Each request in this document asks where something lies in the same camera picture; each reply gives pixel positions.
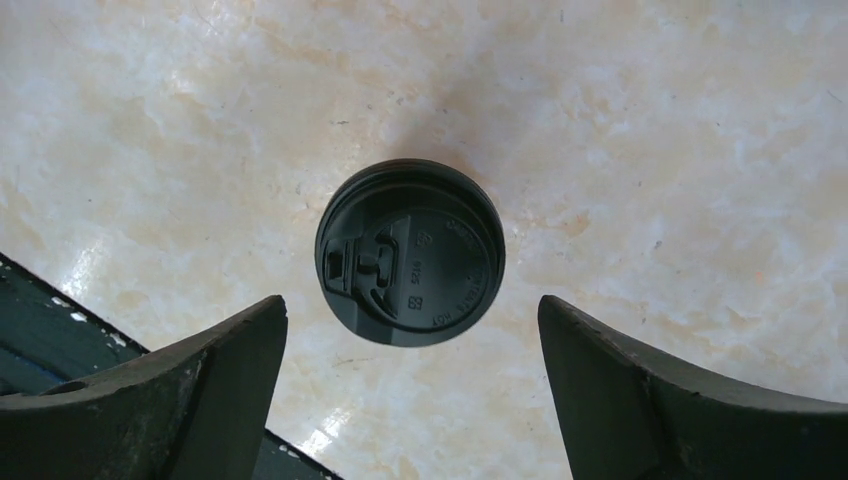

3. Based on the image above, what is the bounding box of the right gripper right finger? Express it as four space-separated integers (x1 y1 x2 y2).
537 295 847 479

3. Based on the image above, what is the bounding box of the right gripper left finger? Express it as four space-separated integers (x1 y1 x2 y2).
1 295 288 479

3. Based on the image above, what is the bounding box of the single black cup lid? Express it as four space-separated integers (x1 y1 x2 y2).
314 158 506 348

